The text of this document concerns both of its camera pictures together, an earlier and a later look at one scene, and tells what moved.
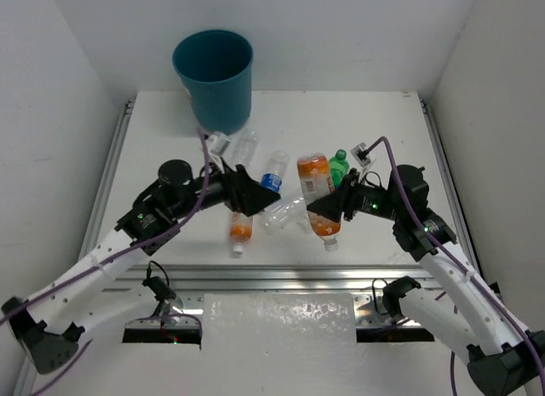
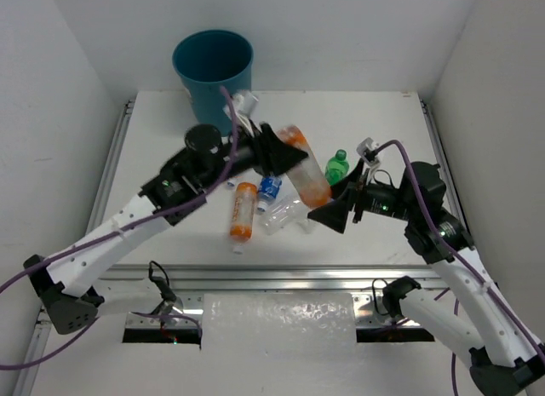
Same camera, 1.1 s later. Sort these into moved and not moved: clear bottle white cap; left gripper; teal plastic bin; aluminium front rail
Moved: left gripper
Not moved: aluminium front rail; clear bottle white cap; teal plastic bin
